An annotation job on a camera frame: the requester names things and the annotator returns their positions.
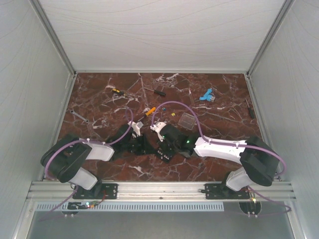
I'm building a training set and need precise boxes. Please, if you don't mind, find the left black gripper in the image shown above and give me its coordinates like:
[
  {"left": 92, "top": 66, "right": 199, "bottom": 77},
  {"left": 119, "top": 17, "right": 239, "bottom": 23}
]
[{"left": 123, "top": 133, "right": 158, "bottom": 156}]

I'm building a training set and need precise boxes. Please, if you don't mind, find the black fuse box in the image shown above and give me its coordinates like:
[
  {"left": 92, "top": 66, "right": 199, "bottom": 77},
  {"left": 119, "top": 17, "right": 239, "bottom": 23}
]
[{"left": 155, "top": 147, "right": 175, "bottom": 163}]

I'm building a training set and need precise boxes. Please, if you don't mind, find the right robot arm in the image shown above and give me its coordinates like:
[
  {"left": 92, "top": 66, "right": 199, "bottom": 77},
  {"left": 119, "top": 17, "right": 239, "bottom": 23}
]
[{"left": 151, "top": 122, "right": 279, "bottom": 199}]

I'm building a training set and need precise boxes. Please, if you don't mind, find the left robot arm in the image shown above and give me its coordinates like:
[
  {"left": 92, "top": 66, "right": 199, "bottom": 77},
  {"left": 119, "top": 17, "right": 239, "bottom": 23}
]
[{"left": 40, "top": 124, "right": 158, "bottom": 198}]

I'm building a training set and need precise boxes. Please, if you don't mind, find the clear plastic fuse box cover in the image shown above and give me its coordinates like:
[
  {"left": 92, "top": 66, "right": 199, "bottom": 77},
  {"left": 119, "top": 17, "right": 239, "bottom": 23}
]
[{"left": 177, "top": 113, "right": 196, "bottom": 130}]

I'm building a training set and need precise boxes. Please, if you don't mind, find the blue plastic connector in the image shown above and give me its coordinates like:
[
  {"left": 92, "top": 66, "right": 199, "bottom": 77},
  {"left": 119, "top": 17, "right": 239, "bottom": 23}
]
[{"left": 199, "top": 88, "right": 215, "bottom": 102}]

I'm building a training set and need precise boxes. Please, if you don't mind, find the yellow black screwdriver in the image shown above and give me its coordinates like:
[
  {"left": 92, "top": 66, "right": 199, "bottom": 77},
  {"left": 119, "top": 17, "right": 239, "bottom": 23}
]
[{"left": 112, "top": 89, "right": 130, "bottom": 99}]

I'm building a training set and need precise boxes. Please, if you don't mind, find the silver wrench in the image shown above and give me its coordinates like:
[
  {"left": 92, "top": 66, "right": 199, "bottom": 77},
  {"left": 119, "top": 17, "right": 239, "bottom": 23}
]
[{"left": 70, "top": 110, "right": 89, "bottom": 122}]

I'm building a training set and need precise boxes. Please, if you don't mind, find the thin black screwdriver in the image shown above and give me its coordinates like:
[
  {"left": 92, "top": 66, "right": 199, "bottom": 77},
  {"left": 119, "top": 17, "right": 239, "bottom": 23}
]
[{"left": 245, "top": 99, "right": 255, "bottom": 119}]

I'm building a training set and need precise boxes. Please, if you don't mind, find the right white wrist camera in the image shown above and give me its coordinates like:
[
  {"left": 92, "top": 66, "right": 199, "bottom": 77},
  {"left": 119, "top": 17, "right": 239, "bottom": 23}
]
[{"left": 150, "top": 122, "right": 166, "bottom": 142}]

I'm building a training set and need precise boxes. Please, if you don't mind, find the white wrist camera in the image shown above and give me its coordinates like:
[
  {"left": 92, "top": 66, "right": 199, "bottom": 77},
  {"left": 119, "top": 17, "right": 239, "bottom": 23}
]
[
  {"left": 128, "top": 121, "right": 144, "bottom": 138},
  {"left": 150, "top": 122, "right": 166, "bottom": 142}
]

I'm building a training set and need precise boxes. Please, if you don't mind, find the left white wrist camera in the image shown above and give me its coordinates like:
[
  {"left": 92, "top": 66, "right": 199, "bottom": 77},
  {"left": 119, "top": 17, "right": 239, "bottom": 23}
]
[{"left": 128, "top": 121, "right": 144, "bottom": 138}]

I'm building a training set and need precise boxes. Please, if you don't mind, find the orange handled screwdriver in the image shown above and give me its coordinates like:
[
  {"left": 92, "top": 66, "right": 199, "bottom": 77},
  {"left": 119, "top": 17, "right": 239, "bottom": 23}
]
[{"left": 138, "top": 107, "right": 156, "bottom": 121}]

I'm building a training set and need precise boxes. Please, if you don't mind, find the black handled screwdriver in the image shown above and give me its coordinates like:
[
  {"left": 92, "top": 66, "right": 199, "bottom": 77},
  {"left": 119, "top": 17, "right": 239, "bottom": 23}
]
[{"left": 145, "top": 88, "right": 166, "bottom": 97}]

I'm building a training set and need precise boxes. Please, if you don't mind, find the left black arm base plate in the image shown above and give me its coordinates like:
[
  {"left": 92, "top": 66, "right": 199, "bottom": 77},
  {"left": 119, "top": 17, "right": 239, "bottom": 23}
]
[{"left": 72, "top": 182, "right": 118, "bottom": 200}]

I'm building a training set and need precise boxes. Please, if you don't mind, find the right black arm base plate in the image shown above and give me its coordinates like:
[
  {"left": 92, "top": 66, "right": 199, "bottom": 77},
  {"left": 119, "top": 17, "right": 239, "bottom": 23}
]
[{"left": 200, "top": 183, "right": 250, "bottom": 200}]

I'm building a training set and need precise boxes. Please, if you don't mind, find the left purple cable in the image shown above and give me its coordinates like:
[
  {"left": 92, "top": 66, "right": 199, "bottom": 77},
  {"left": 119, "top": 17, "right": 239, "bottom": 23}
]
[{"left": 37, "top": 107, "right": 134, "bottom": 222}]

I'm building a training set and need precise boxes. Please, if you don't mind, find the purple cable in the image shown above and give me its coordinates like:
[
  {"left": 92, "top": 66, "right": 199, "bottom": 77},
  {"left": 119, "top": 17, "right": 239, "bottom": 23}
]
[
  {"left": 37, "top": 107, "right": 134, "bottom": 222},
  {"left": 151, "top": 101, "right": 292, "bottom": 217}
]

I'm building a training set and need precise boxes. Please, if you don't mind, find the slotted grey cable duct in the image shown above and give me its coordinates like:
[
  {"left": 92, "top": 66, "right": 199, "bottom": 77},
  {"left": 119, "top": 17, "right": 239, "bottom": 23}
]
[{"left": 36, "top": 202, "right": 224, "bottom": 212}]

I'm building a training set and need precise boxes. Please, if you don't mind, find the aluminium rail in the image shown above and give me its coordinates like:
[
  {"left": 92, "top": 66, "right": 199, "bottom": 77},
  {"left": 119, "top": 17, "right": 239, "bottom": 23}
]
[{"left": 27, "top": 181, "right": 296, "bottom": 201}]

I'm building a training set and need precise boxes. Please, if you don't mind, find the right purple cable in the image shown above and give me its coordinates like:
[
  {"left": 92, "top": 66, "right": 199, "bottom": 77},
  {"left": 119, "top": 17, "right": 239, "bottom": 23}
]
[{"left": 151, "top": 101, "right": 292, "bottom": 217}]

